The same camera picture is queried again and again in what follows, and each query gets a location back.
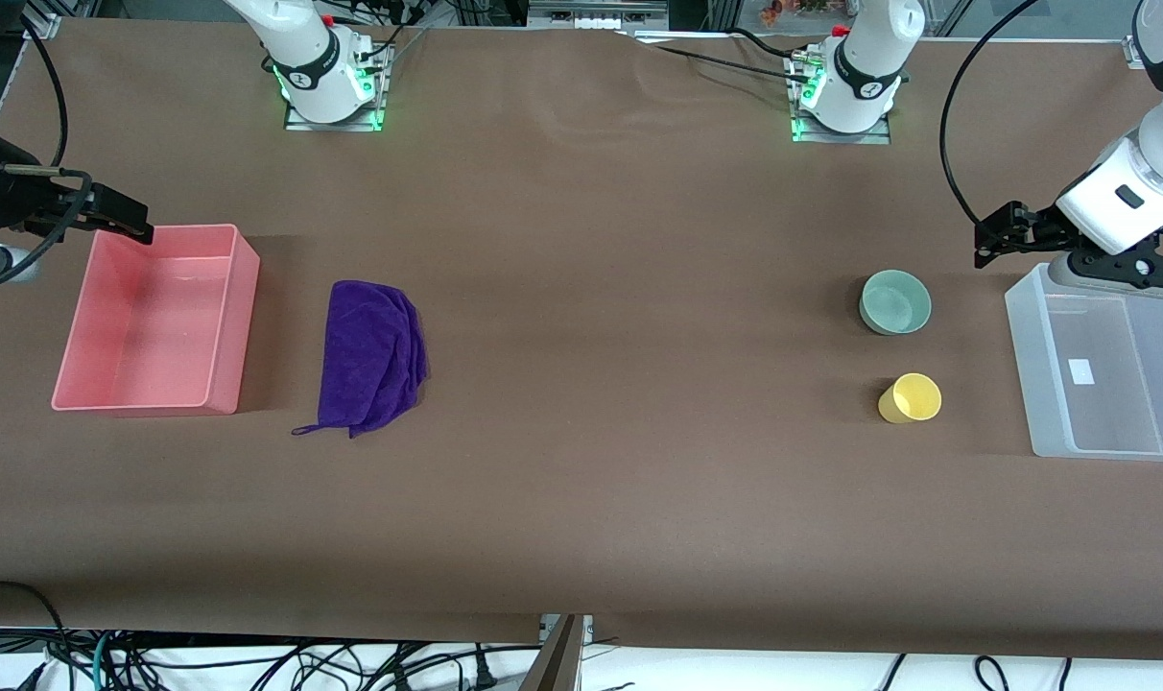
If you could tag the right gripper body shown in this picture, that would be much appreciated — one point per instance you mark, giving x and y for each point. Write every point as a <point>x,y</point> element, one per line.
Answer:
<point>6,197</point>

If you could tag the orange background object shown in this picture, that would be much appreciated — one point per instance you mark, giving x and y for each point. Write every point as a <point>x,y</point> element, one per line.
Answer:
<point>793,10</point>

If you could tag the silver corner bracket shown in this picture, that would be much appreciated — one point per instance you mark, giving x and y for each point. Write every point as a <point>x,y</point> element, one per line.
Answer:
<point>1133,50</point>
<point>42,26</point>

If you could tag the white label sticker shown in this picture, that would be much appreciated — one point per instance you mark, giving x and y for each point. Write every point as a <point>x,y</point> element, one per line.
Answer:
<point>1081,371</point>

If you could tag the translucent plastic bin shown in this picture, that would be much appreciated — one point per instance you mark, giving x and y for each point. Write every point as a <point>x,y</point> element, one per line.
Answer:
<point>1109,374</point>

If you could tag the purple cloth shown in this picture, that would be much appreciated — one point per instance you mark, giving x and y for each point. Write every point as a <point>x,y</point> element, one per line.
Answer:
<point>370,355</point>

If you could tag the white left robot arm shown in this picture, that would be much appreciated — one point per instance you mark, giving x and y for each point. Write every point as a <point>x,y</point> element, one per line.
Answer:
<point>865,67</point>

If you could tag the pink plastic bin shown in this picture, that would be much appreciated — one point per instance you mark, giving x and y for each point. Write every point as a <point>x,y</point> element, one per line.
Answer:
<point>150,326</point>

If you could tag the brown table leg beam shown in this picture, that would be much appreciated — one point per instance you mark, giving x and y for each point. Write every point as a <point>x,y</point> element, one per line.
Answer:
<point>555,662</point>

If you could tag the silver metal bracket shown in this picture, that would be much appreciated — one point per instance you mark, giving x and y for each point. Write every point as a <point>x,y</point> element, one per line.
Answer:
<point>589,629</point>

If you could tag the pale green bowl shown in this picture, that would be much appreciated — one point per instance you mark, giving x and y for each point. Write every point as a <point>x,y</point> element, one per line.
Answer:
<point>895,302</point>

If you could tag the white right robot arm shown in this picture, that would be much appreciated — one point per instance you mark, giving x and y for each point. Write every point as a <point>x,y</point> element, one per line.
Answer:
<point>303,58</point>

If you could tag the yellow cup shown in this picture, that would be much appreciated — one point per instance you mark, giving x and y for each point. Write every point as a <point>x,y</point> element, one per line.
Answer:
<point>913,398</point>

